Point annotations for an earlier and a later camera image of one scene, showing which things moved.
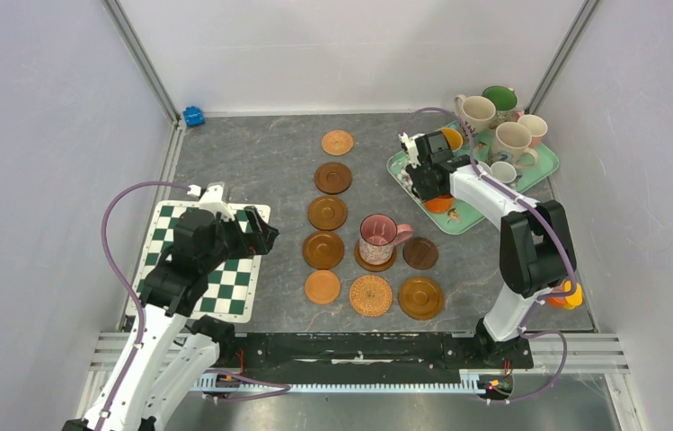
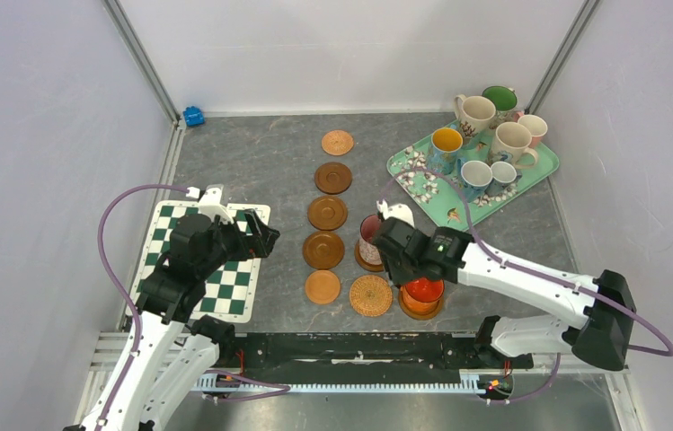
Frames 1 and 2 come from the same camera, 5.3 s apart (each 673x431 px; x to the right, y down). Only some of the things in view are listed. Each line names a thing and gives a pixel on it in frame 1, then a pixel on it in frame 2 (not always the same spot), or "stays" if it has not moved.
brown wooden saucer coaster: x=374 y=268 stays
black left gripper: x=259 y=241 stays
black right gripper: x=422 y=180 → x=392 y=245
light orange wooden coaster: x=322 y=287 stays
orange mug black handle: x=441 y=203 → x=422 y=296
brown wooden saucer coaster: x=327 y=213 stays
